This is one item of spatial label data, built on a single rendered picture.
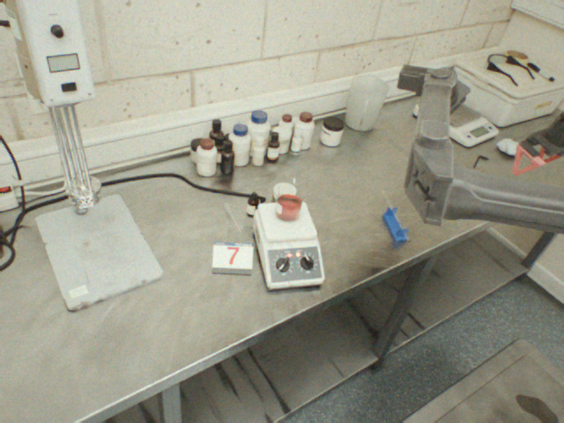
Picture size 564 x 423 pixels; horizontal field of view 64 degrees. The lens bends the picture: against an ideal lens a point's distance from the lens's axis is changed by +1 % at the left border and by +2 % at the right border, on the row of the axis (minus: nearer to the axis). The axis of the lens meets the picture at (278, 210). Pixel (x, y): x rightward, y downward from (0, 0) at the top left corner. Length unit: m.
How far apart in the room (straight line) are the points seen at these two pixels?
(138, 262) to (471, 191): 0.71
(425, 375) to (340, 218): 0.89
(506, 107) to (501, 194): 1.23
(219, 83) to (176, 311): 0.70
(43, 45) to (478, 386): 1.36
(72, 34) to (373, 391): 1.50
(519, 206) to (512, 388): 1.00
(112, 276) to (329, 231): 0.53
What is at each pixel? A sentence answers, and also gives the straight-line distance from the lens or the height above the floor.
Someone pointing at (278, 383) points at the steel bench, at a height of 0.08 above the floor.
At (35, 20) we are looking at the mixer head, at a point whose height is 1.28.
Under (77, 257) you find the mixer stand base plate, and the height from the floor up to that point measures 0.76.
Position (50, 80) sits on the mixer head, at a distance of 0.79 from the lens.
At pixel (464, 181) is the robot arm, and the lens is 0.62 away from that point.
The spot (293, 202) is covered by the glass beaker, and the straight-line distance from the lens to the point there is 0.99.
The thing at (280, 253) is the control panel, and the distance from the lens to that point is 1.00.
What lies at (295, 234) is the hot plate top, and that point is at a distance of 1.01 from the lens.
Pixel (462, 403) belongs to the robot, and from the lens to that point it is 1.47.
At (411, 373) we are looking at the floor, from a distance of 1.90.
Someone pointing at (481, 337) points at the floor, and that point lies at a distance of 2.13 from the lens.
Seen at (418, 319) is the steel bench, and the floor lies 0.08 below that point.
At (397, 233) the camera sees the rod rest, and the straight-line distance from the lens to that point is 1.19.
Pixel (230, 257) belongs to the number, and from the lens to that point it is 1.04.
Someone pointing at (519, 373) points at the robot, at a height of 0.36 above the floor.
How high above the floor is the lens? 1.55
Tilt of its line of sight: 42 degrees down
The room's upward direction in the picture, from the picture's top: 9 degrees clockwise
